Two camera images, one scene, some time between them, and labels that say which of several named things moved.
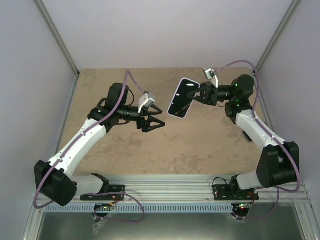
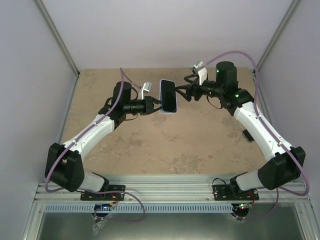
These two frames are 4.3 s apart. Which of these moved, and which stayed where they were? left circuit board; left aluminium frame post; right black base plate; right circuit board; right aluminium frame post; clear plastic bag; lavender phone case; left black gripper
Moved: lavender phone case; left black gripper
Stayed: right black base plate; right circuit board; left aluminium frame post; left circuit board; clear plastic bag; right aluminium frame post
